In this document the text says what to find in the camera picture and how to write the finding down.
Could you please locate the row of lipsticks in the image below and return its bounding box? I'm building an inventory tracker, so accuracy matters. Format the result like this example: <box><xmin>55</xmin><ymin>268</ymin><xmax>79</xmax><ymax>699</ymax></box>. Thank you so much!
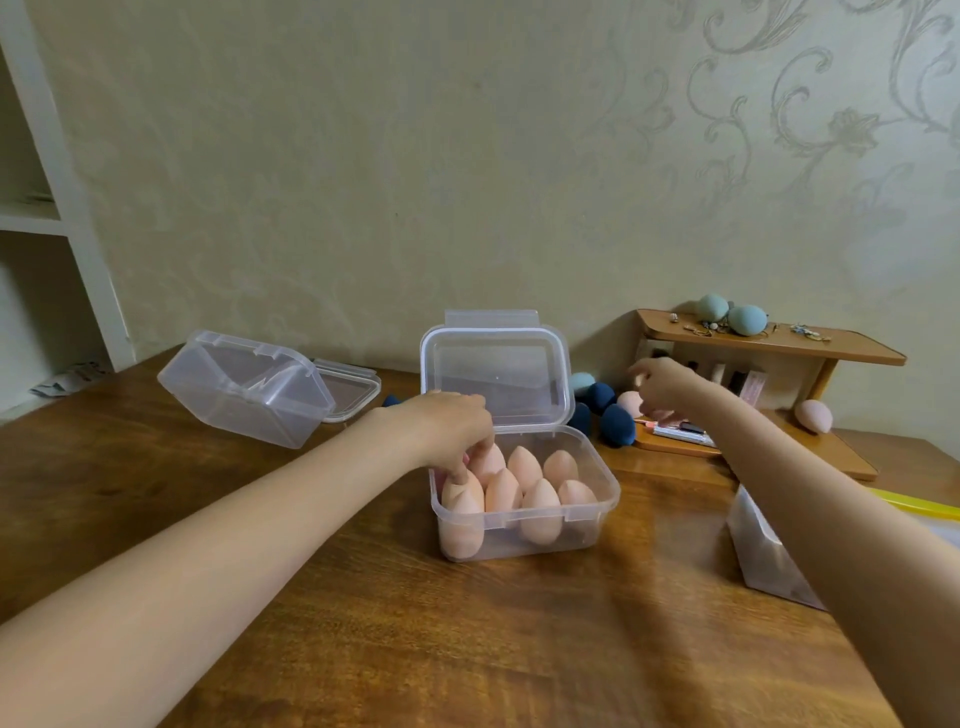
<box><xmin>648</xmin><ymin>358</ymin><xmax>768</xmax><ymax>410</ymax></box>

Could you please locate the person's right hand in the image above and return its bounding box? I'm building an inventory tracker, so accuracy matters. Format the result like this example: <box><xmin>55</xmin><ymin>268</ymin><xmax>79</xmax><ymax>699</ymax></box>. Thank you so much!
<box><xmin>628</xmin><ymin>357</ymin><xmax>714</xmax><ymax>421</ymax></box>

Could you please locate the person's left hand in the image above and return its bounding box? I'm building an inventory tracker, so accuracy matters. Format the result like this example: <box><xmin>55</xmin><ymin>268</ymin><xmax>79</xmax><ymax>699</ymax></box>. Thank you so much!
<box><xmin>374</xmin><ymin>389</ymin><xmax>496</xmax><ymax>485</ymax></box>

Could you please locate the white shelving unit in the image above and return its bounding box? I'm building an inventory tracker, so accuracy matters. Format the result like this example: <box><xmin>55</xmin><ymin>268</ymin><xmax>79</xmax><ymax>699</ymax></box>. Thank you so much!
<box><xmin>0</xmin><ymin>0</ymin><xmax>136</xmax><ymax>421</ymax></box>

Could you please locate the clear compartment organizer box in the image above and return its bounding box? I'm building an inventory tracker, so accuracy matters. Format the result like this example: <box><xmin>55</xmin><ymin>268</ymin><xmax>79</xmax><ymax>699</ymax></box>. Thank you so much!
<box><xmin>725</xmin><ymin>483</ymin><xmax>960</xmax><ymax>613</ymax></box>

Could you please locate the person's left forearm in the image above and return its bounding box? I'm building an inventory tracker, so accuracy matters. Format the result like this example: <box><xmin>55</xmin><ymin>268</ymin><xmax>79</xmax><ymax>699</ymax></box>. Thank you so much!
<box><xmin>0</xmin><ymin>408</ymin><xmax>406</xmax><ymax>728</ymax></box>

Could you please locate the wooden two-tier cosmetic rack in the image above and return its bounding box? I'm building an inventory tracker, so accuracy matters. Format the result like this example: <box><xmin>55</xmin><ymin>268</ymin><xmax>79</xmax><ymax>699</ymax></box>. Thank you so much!
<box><xmin>632</xmin><ymin>308</ymin><xmax>908</xmax><ymax>483</ymax></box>

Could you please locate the person's right forearm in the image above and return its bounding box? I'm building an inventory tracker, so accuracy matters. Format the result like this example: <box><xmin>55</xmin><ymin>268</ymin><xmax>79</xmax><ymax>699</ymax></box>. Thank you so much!
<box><xmin>689</xmin><ymin>389</ymin><xmax>960</xmax><ymax>728</ymax></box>

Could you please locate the clear square lidded container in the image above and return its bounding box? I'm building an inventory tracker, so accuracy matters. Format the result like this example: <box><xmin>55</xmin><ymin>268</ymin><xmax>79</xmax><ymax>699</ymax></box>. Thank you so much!
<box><xmin>156</xmin><ymin>330</ymin><xmax>382</xmax><ymax>451</ymax></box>
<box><xmin>419</xmin><ymin>309</ymin><xmax>622</xmax><ymax>564</ymax></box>

